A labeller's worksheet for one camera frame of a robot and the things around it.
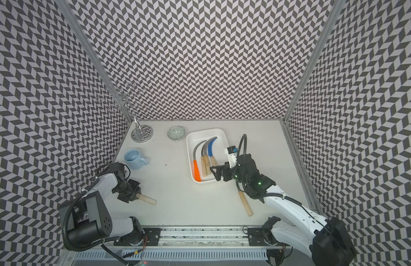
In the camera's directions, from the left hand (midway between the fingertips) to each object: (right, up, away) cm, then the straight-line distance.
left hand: (140, 194), depth 86 cm
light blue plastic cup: (-10, +18, +10) cm, 23 cm away
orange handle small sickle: (+29, +9, +7) cm, 31 cm away
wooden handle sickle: (+35, +15, +11) cm, 39 cm away
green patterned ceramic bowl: (+13, +32, +26) cm, 43 cm away
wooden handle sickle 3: (+54, -3, -2) cm, 54 cm away
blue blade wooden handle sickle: (+36, +22, +16) cm, 45 cm away
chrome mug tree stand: (-11, +32, +24) cm, 41 cm away
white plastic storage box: (+42, +23, +20) cm, 52 cm away
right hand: (+41, +15, -8) cm, 44 cm away
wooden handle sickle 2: (+33, +12, +9) cm, 36 cm away
